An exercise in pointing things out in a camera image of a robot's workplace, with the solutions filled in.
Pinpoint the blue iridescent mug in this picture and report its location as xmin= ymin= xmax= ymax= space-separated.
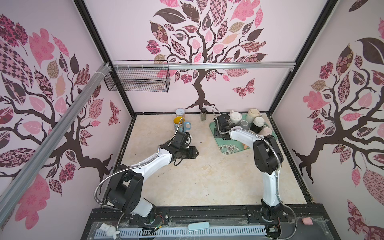
xmin=174 ymin=116 xmax=192 ymax=133

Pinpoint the white teapot shaped mug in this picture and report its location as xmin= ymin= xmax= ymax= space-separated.
xmin=230 ymin=110 xmax=243 ymax=125

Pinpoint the light grey mug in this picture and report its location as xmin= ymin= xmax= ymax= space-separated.
xmin=239 ymin=120 xmax=250 ymax=130

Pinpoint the cream beige mug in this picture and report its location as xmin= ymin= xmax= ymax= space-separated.
xmin=246 ymin=109 xmax=261 ymax=124

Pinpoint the black mug white base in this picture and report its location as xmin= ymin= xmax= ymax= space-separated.
xmin=250 ymin=117 xmax=265 ymax=134

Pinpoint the pale pink mug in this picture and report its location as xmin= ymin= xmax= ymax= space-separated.
xmin=259 ymin=127 xmax=273 ymax=136

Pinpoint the glass spice jar black lid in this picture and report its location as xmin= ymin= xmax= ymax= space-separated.
xmin=200 ymin=108 xmax=207 ymax=121

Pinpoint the white pink tape roll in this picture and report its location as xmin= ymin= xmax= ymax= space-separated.
xmin=175 ymin=108 xmax=186 ymax=118

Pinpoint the left metal flex conduit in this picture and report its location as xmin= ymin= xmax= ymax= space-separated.
xmin=93 ymin=118 xmax=185 ymax=211

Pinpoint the white plug adapter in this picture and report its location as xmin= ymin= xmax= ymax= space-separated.
xmin=99 ymin=223 xmax=120 ymax=240

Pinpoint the pink sponge piece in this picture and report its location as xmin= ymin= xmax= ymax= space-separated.
xmin=302 ymin=217 xmax=313 ymax=226

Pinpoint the white slotted cable duct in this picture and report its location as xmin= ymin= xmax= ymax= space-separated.
xmin=94 ymin=225 xmax=268 ymax=240

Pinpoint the back aluminium rail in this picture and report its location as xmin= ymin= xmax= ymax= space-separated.
xmin=168 ymin=62 xmax=296 ymax=70

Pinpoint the aluminium rail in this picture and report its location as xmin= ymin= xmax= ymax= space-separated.
xmin=168 ymin=62 xmax=296 ymax=70
xmin=1 ymin=63 xmax=111 ymax=224

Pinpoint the black wire basket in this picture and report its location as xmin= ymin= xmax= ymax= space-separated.
xmin=104 ymin=60 xmax=171 ymax=93

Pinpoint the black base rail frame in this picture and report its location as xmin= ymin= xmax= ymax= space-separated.
xmin=81 ymin=204 xmax=340 ymax=240

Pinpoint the left aluminium rail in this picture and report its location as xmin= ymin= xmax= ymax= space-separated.
xmin=1 ymin=63 xmax=111 ymax=224

